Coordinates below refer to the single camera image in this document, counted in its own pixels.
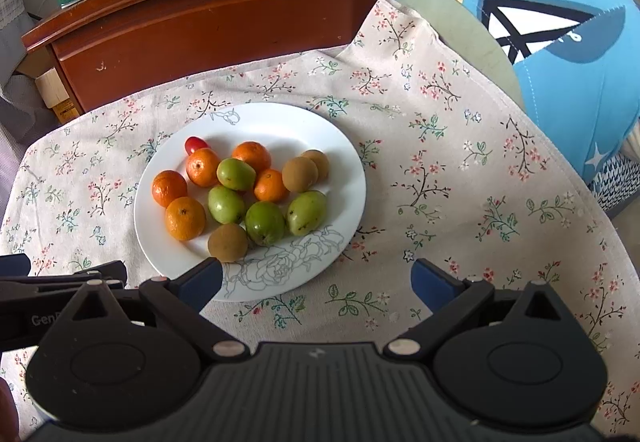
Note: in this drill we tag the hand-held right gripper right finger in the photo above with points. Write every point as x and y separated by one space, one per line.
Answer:
435 284

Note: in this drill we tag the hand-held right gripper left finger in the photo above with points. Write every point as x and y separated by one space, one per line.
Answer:
200 284

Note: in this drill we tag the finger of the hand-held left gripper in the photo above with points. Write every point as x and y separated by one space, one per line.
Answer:
14 266
60 279

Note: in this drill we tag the brown kiwifruit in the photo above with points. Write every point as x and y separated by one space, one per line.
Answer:
300 175
227 242
322 161

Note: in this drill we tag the mandarin orange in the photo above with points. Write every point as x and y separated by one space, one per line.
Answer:
202 167
271 186
251 155
185 218
169 187

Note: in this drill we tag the green jujube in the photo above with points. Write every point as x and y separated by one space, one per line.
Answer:
264 222
306 212
226 203
231 174

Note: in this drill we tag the white plate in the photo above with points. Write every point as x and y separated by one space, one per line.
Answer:
320 242

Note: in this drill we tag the red cherry tomato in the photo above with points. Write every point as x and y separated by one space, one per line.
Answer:
194 143

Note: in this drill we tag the person's left hand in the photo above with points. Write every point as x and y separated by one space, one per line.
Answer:
7 412

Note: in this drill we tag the floral tablecloth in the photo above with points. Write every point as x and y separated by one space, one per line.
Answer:
450 162

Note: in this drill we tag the lavender cloth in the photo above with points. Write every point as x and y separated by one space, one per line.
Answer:
20 92

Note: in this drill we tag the open brown cardboard box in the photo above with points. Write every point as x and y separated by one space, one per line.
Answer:
57 92

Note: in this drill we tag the navy patterned pillow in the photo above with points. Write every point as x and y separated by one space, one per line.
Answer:
622 172

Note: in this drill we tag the pale green bed sheet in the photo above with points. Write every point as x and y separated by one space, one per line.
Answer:
460 42

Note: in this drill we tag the blue shark pillow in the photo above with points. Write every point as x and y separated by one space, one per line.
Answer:
560 62

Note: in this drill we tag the brown wooden cabinet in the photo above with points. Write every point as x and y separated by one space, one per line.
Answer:
225 17

